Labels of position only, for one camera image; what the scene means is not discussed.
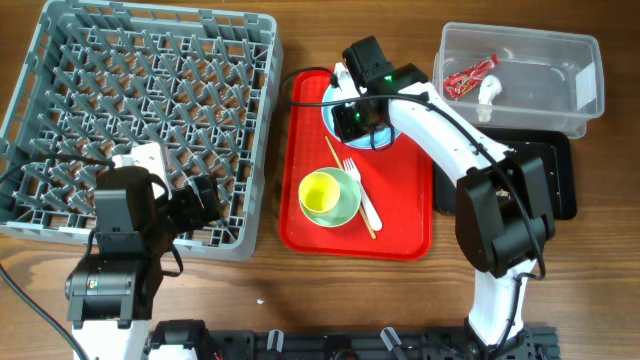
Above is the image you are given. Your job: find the light blue round plate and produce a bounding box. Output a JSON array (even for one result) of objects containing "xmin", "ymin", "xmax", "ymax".
[{"xmin": 321, "ymin": 85, "xmax": 401, "ymax": 150}]

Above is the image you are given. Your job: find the light green bowl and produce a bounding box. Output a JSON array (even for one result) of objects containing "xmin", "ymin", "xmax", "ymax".
[{"xmin": 299, "ymin": 167, "xmax": 361, "ymax": 228}]

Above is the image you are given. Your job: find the yellow plastic cup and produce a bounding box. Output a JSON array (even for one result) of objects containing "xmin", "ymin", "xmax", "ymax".
[{"xmin": 298, "ymin": 172, "xmax": 341, "ymax": 215}]

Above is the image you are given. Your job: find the red snack wrapper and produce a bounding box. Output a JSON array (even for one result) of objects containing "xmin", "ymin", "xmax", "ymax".
[{"xmin": 443, "ymin": 54, "xmax": 499, "ymax": 101}]

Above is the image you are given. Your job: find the white napkin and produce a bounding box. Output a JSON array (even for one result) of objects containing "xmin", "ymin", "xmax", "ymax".
[{"xmin": 476, "ymin": 75, "xmax": 502, "ymax": 123}]

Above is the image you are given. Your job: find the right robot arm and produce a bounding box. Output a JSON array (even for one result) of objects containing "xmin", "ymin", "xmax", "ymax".
[{"xmin": 329, "ymin": 36, "xmax": 555, "ymax": 357}]

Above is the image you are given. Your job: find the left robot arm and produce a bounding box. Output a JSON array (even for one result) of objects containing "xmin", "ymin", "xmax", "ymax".
[{"xmin": 65, "ymin": 166, "xmax": 223, "ymax": 359}]

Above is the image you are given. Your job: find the grey plastic dishwasher rack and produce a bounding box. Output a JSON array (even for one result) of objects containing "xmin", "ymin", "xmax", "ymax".
[{"xmin": 1, "ymin": 1, "xmax": 283, "ymax": 261}]

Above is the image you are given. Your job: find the wooden chopstick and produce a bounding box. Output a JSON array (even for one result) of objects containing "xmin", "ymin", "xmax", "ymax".
[{"xmin": 324, "ymin": 135, "xmax": 377, "ymax": 240}]

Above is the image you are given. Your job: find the red plastic serving tray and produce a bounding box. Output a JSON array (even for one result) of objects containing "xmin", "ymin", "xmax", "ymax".
[{"xmin": 278, "ymin": 66, "xmax": 434, "ymax": 262}]

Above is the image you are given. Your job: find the white plastic fork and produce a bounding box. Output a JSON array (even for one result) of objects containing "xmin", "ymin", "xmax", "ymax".
[{"xmin": 343, "ymin": 158, "xmax": 383, "ymax": 231}]

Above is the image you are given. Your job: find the clear plastic bin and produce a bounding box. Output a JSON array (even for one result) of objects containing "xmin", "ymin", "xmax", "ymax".
[{"xmin": 433, "ymin": 22, "xmax": 605, "ymax": 139}]

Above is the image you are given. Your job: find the black plastic tray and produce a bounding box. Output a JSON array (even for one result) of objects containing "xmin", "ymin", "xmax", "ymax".
[{"xmin": 433, "ymin": 127, "xmax": 577, "ymax": 220}]

